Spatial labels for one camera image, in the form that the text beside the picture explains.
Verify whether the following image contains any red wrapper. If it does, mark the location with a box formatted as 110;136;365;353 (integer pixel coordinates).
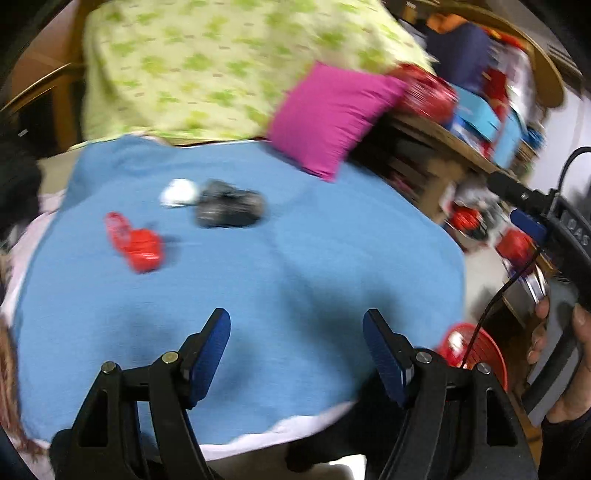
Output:
105;212;164;274

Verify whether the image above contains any wooden shelf table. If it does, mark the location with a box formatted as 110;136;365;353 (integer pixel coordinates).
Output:
355;112;541;222

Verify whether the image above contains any black cable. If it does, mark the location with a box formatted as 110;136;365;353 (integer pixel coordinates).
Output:
459;146;591;370

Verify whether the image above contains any magenta pillow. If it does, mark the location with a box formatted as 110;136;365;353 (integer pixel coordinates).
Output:
267;62;407;182

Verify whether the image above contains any red plastic bag on cabinet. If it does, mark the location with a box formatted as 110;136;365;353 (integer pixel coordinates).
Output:
495;228;535;270

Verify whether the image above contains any white bed sheet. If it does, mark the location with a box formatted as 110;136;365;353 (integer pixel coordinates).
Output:
0;188;362;462

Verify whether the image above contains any red plastic mesh basket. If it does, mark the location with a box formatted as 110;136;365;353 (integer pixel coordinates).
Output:
436;323;508;391

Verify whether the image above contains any light blue box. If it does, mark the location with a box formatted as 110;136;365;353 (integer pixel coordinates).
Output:
450;85;501;142

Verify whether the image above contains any red shiny bag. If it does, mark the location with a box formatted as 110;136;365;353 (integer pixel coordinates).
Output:
389;63;459;125

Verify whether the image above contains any white paper ball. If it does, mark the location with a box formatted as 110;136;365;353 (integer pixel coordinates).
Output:
159;179;199;208

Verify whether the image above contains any blue bed blanket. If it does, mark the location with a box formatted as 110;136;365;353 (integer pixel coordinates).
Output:
13;136;465;446

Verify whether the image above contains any green floral quilt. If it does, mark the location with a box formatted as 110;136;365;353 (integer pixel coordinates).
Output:
82;0;432;145

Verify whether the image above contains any right hand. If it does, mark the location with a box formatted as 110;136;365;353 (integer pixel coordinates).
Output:
523;289;590;426

